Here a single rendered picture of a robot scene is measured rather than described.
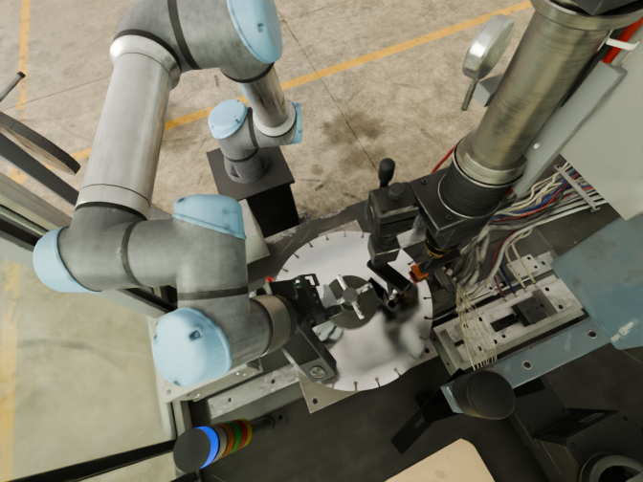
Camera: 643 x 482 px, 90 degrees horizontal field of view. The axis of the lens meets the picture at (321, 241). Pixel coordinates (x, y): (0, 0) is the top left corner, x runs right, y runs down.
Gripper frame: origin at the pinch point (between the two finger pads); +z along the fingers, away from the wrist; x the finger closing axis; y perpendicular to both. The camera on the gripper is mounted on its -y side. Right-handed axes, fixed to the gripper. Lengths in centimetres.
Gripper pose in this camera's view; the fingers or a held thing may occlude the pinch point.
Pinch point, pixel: (336, 312)
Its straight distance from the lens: 62.7
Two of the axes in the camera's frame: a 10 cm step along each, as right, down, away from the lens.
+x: -8.0, 4.5, 3.9
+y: -3.9, -8.9, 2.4
